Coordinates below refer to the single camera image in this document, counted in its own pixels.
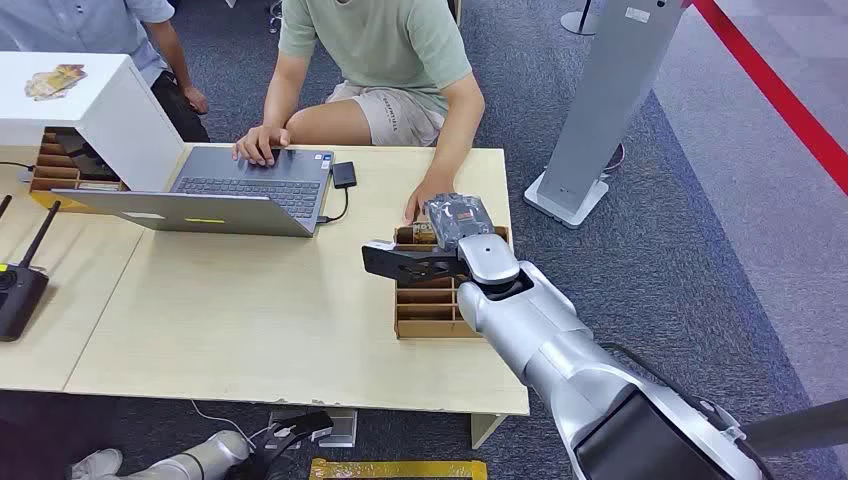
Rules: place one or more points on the dark left robot hand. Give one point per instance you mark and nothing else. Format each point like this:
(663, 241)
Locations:
(275, 445)

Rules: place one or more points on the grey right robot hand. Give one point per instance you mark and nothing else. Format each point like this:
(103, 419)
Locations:
(458, 217)

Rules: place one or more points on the seated person's right forearm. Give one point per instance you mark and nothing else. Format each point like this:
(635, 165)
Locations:
(285, 93)

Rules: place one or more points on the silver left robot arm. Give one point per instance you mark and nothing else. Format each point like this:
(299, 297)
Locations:
(199, 459)

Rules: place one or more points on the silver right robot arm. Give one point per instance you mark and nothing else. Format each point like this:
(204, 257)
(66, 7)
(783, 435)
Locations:
(563, 344)

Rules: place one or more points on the seated person's left forearm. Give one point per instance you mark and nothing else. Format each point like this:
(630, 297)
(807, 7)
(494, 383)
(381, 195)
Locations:
(457, 126)

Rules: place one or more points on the brown printed card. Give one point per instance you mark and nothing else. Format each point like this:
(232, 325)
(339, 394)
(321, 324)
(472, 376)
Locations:
(422, 233)

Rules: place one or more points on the seated person's left hand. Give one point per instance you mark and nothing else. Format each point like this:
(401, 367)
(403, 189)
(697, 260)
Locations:
(427, 192)

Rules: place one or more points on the seated person's hand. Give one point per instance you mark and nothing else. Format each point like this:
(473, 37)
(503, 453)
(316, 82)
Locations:
(427, 192)
(260, 144)

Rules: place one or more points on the wooden slotted card holder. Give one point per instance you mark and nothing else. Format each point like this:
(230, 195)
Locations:
(424, 311)

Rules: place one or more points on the seated person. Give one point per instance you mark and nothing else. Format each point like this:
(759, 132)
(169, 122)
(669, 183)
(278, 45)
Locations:
(378, 60)

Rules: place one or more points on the seated person's right hand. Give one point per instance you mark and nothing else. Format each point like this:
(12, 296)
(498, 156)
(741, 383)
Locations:
(260, 144)

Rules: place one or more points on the standing person's left hand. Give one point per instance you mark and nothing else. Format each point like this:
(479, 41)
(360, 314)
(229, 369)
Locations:
(196, 99)

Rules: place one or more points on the standing person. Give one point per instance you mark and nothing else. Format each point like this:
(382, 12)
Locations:
(99, 26)

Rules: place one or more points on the grey power strip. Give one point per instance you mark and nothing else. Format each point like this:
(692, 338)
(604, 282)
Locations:
(341, 430)

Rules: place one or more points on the black external drive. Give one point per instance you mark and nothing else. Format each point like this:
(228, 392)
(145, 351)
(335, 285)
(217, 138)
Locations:
(344, 175)

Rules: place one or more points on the yellow floor tape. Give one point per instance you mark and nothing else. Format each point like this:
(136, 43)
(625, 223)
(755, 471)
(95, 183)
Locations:
(397, 470)

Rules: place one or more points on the grey floor stand pillar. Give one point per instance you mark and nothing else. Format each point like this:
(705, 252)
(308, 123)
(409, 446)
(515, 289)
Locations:
(609, 86)

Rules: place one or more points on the beige table leg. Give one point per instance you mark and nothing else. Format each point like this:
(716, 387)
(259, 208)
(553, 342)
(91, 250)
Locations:
(485, 429)

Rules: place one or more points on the grey open laptop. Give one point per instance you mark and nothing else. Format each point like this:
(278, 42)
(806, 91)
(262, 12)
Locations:
(245, 185)

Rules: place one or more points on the round stanchion base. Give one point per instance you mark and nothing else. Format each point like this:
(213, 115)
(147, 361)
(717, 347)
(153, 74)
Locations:
(578, 23)

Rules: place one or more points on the black router with antennas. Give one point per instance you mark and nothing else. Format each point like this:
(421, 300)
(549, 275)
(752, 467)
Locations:
(18, 295)

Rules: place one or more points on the red barrier stripe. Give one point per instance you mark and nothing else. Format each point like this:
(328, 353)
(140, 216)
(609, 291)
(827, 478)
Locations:
(775, 93)

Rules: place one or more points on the white box cabinet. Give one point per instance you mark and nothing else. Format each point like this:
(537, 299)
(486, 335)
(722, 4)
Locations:
(126, 126)

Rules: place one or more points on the wooden slotted organizer in cabinet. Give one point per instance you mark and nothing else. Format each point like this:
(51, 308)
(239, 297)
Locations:
(56, 173)

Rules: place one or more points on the dark grey bar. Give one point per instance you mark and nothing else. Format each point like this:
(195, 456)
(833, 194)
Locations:
(802, 424)

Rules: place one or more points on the yellow sticker on white box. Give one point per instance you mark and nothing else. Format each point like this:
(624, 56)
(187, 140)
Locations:
(56, 81)

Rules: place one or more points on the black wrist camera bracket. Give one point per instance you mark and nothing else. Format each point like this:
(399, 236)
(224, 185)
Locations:
(404, 263)

